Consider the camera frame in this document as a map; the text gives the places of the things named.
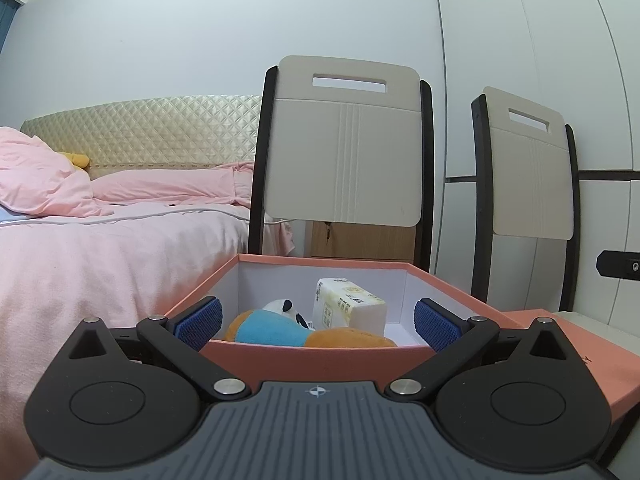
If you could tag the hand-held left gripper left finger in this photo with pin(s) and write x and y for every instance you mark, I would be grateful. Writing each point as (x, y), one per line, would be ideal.
(200, 324)

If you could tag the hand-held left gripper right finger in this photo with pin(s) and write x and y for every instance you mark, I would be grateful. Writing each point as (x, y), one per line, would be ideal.
(436, 327)

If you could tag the pink cardboard box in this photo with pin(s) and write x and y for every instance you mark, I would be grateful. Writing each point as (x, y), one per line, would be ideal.
(310, 362)

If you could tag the panda plush toy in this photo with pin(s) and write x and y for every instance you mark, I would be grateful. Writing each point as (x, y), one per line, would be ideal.
(270, 331)

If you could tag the white tissue pack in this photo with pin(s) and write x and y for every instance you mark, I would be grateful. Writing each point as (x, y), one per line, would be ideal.
(347, 310)

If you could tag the wooden nightstand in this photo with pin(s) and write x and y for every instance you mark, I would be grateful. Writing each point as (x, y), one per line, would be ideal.
(370, 242)

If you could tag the pink pillow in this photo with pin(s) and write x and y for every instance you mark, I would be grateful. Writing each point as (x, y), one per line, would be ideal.
(170, 185)

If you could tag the beige folding chair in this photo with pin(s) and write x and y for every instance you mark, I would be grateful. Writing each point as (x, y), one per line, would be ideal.
(340, 160)
(530, 180)

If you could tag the beige quilted headboard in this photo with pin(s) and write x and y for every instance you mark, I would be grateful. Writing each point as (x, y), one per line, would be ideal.
(150, 130)

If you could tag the yellow plush toy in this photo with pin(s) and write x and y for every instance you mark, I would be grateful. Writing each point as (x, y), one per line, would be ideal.
(77, 160)

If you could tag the light blue cloth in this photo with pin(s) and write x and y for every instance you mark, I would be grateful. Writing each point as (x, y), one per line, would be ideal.
(10, 216)

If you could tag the bunched pink blanket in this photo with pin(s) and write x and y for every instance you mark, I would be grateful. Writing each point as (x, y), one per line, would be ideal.
(40, 175)

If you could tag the blue curtain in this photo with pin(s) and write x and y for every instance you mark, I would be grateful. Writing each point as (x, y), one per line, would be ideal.
(7, 20)

